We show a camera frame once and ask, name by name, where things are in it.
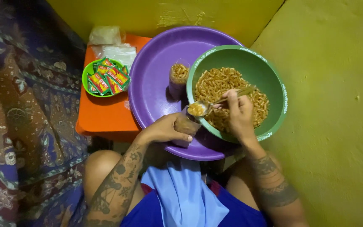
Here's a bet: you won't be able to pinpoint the large green plastic bowl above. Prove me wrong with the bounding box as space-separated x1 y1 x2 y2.
186 44 289 144

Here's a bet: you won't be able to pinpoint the purple plastic basin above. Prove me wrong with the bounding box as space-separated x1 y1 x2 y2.
128 26 246 161

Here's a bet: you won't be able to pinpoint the flat clear plastic bag pack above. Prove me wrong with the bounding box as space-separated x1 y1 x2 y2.
91 44 137 70

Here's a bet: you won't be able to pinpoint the heap of macaroni snack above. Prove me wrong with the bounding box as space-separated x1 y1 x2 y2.
194 66 270 133

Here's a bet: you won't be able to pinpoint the blue shorts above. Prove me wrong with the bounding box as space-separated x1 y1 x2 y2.
120 181 270 227

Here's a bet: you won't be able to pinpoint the light blue cloth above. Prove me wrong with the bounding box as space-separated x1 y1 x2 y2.
141 158 230 227

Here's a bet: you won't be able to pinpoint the orange plastic stool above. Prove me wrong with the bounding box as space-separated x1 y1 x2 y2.
75 34 152 143

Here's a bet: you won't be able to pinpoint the person's left hand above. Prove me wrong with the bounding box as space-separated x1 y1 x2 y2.
136 112 194 146

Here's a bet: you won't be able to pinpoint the small green plastic bowl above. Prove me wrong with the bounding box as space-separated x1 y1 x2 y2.
81 58 130 98

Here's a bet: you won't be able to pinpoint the pile of red green sachets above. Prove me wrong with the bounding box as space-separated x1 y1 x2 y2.
87 57 130 96

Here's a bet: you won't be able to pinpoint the person's left leg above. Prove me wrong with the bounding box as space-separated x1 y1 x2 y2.
83 149 146 218

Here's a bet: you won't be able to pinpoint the filled clear macaroni bag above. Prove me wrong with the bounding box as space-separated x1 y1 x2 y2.
168 61 191 102

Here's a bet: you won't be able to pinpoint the bundle of clear plastic bags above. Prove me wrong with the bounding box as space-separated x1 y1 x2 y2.
88 25 123 45

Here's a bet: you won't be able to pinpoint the person's right hand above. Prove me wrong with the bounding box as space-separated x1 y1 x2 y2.
212 89 258 144

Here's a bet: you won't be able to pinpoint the patterned batik cloth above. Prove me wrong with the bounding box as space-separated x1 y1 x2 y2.
0 0 93 227

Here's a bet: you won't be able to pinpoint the clear plastic bag with macaroni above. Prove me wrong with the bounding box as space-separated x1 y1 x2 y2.
171 106 203 148

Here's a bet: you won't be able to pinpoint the metal spoon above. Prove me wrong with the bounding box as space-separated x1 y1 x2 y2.
187 85 258 117

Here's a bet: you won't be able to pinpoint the macaroni spoonful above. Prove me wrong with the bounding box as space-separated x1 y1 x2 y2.
188 103 205 116

